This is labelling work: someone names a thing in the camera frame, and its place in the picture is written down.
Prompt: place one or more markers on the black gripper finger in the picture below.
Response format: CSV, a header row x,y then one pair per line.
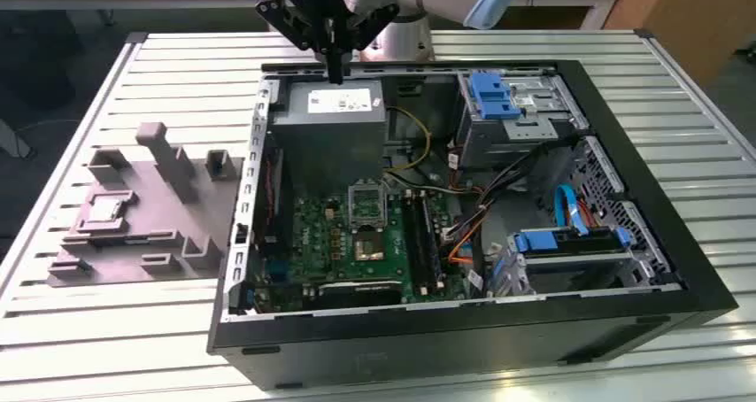
x,y
290,21
370,28

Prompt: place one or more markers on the silver CPU with green rim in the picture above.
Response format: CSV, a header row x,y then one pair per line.
x,y
106,210

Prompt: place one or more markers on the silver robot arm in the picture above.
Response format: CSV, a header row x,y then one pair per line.
x,y
407,34

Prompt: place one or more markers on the CPU socket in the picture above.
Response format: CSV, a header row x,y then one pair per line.
x,y
370,249

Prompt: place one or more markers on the blue plastic drive carrier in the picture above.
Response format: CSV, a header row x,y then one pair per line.
x,y
490,94

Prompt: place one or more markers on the grey power supply unit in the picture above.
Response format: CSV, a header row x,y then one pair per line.
x,y
325,141

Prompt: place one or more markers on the metal drive cage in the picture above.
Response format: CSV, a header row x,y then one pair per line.
x,y
526,132

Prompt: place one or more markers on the black RAM slot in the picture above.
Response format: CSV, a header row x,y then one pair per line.
x,y
414,242
430,242

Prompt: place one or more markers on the green motherboard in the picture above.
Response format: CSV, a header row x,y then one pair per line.
x,y
319,242

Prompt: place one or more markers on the grey parts rack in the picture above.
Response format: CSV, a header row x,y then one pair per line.
x,y
159,225

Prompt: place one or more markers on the wooden cabinet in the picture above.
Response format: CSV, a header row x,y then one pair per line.
x,y
697,21

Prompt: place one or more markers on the hard disk in blue carrier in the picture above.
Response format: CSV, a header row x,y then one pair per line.
x,y
541,241

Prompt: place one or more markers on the black graphics card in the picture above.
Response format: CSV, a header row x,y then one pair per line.
x,y
361,292

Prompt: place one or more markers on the metal disk bay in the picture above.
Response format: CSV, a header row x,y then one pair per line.
x,y
579,259

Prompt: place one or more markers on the blue card latch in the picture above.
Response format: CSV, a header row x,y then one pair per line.
x,y
250,299

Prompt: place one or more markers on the black PC case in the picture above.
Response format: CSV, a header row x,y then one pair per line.
x,y
473,349

